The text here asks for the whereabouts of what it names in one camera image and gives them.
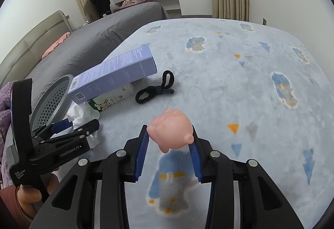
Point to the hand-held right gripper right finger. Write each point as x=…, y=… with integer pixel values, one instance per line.
x=195, y=163

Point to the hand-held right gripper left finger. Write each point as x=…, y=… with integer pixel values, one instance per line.
x=141, y=156

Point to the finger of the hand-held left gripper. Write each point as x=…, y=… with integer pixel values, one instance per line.
x=61, y=126
x=86, y=128

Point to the white twisted tissue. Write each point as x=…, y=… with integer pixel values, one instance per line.
x=81, y=114

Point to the grey perforated wastebasket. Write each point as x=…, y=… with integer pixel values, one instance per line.
x=52, y=103

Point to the pink pig toy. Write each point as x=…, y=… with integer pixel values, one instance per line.
x=169, y=127

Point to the person's left forearm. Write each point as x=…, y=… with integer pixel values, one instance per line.
x=10, y=209

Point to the person's left hand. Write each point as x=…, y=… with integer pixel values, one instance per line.
x=28, y=196

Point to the purple fluffy blanket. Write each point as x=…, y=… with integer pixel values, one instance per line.
x=5, y=114

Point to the white green printed carton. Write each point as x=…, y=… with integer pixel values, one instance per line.
x=112, y=100

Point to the purple cardboard box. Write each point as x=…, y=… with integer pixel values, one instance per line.
x=112, y=75

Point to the pink cloth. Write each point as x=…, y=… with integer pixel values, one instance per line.
x=56, y=45

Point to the light blue printed blanket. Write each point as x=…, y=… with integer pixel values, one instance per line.
x=234, y=88

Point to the beige bed headboard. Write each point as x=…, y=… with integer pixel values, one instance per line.
x=26, y=46

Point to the bed with grey cover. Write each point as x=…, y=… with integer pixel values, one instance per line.
x=91, y=41

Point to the tan chair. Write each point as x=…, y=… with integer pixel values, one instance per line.
x=90, y=11

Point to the pink low table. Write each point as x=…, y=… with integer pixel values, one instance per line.
x=118, y=8

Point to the black garment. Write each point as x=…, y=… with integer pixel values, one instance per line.
x=101, y=3

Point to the pile of clothes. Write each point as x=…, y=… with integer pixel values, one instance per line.
x=131, y=1

